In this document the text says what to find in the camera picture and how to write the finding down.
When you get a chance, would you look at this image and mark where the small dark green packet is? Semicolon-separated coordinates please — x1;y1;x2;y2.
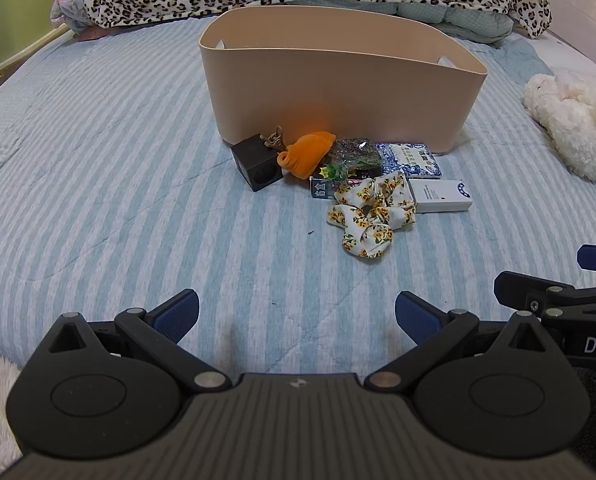
309;177;336;200

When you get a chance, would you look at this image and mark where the white small carton box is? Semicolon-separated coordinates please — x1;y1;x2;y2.
409;179;473;214

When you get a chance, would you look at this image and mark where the teal quilted comforter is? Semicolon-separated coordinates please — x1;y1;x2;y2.
291;0;514;44

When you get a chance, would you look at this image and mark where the white plush toy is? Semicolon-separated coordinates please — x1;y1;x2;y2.
522;72;596;181

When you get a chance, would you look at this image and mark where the bronze metal hair clip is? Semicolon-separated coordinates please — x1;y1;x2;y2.
259;126;286;152

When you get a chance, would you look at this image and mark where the floral yellow scrunchie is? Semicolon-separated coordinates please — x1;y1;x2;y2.
326;171;416;259

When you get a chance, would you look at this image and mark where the black cube box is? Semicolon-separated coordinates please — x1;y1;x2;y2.
231;136;283;192

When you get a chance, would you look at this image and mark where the pink floral pillow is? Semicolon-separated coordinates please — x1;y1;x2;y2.
49;0;92;32

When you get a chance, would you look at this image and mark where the clear bag of dried herbs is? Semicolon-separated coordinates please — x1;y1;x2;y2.
319;138;383;181

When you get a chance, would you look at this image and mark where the blue white tissue pack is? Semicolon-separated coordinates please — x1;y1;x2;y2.
376;143;442;179

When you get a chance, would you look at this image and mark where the beige plastic storage basket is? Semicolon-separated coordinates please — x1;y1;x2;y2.
199;6;488;153

